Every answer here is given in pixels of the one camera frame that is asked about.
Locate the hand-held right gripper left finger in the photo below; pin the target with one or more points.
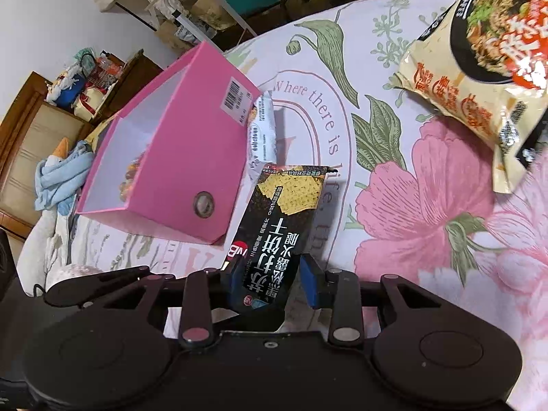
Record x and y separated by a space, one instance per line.
229 282

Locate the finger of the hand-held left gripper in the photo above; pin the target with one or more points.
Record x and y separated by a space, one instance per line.
77 289

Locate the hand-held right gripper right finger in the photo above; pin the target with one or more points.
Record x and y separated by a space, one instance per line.
310 282

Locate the black cracker packet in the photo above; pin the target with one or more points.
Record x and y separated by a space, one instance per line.
274 239

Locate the pink cardboard box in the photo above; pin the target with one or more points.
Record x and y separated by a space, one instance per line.
180 150

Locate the pink fuzzy blanket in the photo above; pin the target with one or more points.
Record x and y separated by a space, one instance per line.
75 272

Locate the floral bedsheet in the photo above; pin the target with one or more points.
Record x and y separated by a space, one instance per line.
385 231

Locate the light blue cloth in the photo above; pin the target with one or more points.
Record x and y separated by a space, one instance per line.
60 175

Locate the wooden cabinet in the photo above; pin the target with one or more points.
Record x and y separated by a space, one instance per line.
25 145

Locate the white blue snack bar packet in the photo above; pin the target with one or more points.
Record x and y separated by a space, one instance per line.
261 141

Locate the blue and white bag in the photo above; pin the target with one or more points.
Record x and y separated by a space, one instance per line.
68 90

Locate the large beige noodle snack bag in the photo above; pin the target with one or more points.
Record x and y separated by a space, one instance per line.
471 94

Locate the brown paper bag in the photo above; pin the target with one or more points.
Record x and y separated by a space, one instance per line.
209 15
171 38

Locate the black flat snack packet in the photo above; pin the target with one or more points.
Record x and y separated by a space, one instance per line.
536 145

